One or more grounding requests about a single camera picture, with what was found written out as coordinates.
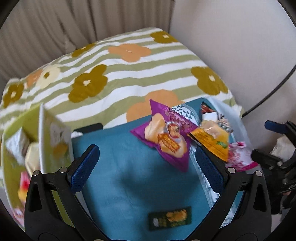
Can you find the floral striped bed duvet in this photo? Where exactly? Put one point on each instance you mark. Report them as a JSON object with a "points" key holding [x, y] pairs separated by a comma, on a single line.
{"points": [[111, 81]]}

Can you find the beige pleated curtain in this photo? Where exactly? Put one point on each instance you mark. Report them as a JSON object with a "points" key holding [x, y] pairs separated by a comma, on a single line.
{"points": [[34, 33]]}

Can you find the cream orange bread pack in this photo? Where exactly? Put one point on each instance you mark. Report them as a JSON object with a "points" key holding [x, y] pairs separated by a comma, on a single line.
{"points": [[32, 158]]}

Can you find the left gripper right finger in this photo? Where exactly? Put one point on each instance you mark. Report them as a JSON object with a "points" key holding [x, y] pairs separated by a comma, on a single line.
{"points": [[242, 211]]}

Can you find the black lamp stand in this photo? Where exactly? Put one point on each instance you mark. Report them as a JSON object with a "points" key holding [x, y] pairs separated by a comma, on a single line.
{"points": [[272, 92]]}

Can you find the black white snack bag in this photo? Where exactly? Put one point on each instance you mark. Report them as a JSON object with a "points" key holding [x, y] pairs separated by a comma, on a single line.
{"points": [[209, 114]]}

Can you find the purple snack bag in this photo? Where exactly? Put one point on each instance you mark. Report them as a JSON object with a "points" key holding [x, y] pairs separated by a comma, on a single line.
{"points": [[167, 132]]}

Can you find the blue patterned table cloth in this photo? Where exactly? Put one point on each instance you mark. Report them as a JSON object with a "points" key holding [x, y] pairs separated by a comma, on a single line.
{"points": [[131, 179]]}

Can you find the light blue white snack bag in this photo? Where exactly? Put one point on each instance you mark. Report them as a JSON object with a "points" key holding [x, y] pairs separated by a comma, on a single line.
{"points": [[17, 145]]}

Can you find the orange snack bag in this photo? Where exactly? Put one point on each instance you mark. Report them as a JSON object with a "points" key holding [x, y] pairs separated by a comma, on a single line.
{"points": [[213, 138]]}

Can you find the green beef cracker pack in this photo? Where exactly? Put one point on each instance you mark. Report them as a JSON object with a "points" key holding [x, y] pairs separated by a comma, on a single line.
{"points": [[170, 219]]}

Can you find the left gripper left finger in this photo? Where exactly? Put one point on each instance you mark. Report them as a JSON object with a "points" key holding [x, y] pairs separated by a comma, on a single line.
{"points": [[52, 210]]}

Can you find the green cardboard box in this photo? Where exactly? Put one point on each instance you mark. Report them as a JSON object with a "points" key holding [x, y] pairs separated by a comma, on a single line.
{"points": [[36, 140]]}

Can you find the small pink candy bag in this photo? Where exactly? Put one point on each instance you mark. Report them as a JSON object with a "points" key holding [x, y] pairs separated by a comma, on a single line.
{"points": [[239, 157]]}

